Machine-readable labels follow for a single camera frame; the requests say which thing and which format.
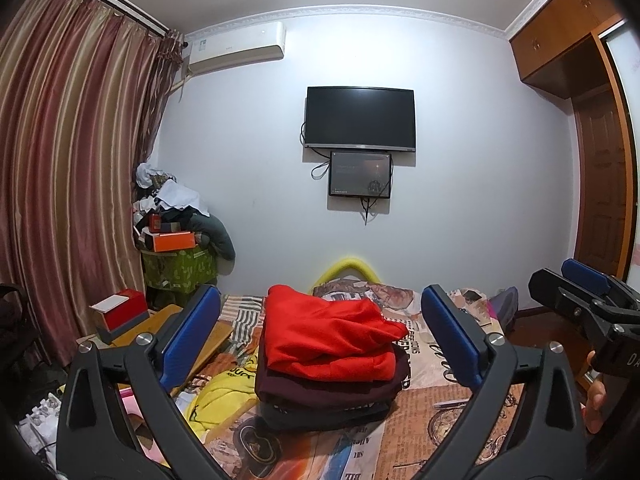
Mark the black wall television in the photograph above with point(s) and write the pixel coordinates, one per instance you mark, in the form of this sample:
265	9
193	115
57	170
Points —
360	117

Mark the maroon folded garment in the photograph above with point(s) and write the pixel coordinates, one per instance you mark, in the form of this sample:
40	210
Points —
293	392

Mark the newspaper print bed sheet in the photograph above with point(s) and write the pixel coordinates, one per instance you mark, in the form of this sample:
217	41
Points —
261	424

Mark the red and white box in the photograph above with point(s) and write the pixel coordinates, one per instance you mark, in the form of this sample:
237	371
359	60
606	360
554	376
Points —
119	313

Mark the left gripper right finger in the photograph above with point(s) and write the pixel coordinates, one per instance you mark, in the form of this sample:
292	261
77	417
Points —
546	437

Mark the black folded garment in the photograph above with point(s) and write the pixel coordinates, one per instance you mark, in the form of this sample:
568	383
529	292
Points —
283	418

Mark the green patterned box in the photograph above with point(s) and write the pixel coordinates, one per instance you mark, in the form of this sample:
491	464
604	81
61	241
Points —
181	271

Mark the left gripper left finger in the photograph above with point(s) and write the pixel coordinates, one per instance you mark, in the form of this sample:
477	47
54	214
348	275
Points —
95	439

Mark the white air conditioner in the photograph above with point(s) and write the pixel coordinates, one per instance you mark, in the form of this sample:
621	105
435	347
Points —
239	47

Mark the striped red curtain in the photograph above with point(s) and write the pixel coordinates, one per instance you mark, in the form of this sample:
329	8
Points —
83	90

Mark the red zip sweatshirt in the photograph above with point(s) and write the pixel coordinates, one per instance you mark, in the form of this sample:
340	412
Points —
328	341

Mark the yellow headboard cushion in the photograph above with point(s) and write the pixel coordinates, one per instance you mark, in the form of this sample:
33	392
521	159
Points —
347	264

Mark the orange shoe box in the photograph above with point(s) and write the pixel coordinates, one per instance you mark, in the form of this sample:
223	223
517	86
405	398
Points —
169	242

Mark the yellow garment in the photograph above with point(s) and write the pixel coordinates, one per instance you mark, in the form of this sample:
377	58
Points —
220	399

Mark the person's right hand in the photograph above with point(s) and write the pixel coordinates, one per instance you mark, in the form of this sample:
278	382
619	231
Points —
591	412

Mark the dark backpack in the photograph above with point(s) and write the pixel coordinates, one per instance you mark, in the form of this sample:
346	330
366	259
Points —
505	305

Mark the clothes pile in corner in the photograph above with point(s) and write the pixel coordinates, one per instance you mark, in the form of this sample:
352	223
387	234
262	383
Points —
160	193

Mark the wooden overhead cabinet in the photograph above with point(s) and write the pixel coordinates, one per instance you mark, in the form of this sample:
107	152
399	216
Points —
559	50

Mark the small black wall monitor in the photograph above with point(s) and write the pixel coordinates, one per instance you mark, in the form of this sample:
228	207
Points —
360	174

